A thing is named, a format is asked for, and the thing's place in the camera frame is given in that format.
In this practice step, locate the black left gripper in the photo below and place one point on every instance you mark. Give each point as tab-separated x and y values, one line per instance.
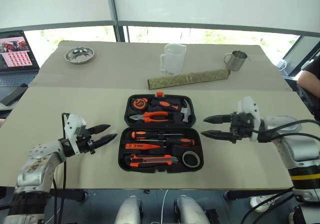
85	142

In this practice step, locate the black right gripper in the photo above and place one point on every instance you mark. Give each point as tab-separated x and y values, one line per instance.
241	126

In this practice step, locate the orange voltage tester pen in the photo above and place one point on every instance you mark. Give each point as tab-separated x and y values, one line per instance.
140	146

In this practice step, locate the long orange black screwdriver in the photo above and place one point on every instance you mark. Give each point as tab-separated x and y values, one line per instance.
182	141

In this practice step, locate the short orange black screwdriver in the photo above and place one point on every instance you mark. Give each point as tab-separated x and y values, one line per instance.
142	134

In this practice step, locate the black electrical tape roll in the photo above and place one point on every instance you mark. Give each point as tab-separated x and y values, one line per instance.
183	159

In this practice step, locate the orange black utility knife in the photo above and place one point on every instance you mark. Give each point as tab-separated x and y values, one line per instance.
150	159

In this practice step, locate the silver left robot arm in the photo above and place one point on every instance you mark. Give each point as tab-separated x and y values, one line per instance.
37	166

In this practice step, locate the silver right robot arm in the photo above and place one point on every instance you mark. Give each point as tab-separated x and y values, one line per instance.
297	149

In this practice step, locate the black tool case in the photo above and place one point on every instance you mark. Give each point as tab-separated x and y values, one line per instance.
160	124

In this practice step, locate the orange black tape measure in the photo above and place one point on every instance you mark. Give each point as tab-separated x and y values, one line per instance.
140	103

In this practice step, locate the olive patterned rolled scroll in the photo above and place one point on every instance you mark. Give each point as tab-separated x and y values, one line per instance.
187	79

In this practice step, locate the steel mug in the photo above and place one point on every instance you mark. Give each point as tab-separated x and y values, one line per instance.
236	62

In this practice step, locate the black table foot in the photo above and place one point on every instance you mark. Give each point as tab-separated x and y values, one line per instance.
250	195
72	195

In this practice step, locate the small black floor clip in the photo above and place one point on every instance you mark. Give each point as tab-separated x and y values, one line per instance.
146	191

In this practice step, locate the silver rounded shell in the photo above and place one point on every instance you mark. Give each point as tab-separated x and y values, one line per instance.
190	209
128	209

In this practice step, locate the clear plastic measuring cup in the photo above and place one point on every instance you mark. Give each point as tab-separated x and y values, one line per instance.
172	61

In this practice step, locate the round steel bowl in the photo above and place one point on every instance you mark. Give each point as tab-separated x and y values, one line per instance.
80	55

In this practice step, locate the white sneaker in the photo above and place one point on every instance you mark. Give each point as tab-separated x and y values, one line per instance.
260	202

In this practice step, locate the small white device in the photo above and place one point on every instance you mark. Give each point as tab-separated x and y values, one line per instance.
282	64

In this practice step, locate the black chair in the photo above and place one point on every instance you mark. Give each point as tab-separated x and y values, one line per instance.
306	96

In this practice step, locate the flat black phone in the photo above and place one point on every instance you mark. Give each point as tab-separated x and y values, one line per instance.
13	95

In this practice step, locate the person in black shirt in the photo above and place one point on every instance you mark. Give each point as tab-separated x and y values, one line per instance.
310	79

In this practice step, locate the open black laptop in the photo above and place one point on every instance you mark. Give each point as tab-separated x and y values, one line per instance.
15	51

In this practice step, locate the white roller blind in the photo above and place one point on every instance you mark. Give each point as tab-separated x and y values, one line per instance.
55	4
212	4

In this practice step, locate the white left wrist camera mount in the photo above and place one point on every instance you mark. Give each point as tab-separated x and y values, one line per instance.
72	126

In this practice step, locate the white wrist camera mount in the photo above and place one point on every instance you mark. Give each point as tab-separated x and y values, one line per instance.
72	126
250	106

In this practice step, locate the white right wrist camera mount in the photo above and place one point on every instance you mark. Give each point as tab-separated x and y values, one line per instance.
250	106

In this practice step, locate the dark grey window frame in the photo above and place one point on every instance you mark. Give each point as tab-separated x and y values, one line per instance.
120	34

